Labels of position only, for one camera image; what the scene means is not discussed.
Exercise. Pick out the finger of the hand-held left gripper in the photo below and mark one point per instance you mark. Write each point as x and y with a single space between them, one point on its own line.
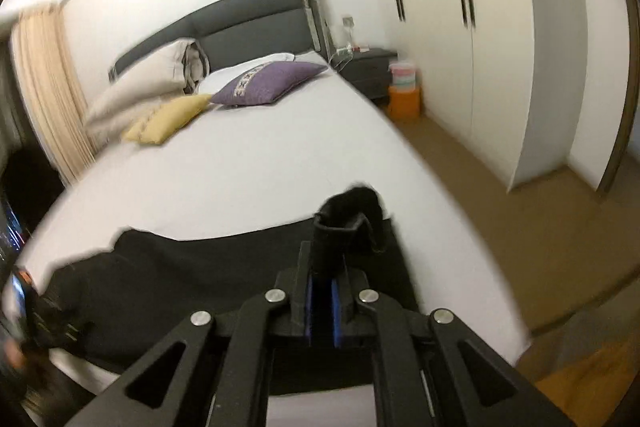
60 327

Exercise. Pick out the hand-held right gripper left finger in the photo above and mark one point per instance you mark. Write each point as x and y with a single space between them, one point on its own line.
308 307

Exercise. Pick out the grey upholstered headboard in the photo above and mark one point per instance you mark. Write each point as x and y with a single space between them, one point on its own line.
240 17

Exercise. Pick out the grey nightstand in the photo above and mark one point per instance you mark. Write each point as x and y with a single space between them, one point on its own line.
365 72

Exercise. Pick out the white wardrobe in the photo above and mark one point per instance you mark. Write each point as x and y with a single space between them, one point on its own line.
500 32

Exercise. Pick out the beige pillow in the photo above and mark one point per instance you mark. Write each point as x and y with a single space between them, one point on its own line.
140 87

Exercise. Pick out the purple patterned cushion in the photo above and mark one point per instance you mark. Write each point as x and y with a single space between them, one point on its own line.
280 82

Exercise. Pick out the white bed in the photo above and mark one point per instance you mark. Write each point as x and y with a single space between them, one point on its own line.
250 167

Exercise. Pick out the beige curtain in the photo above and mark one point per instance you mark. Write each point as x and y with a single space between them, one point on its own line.
45 82

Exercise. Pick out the black pants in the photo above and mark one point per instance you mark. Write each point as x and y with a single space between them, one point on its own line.
200 267

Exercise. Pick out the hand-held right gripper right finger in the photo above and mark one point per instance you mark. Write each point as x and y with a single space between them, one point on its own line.
337 312

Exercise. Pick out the yellow cushion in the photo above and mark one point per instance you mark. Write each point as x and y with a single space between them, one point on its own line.
165 117

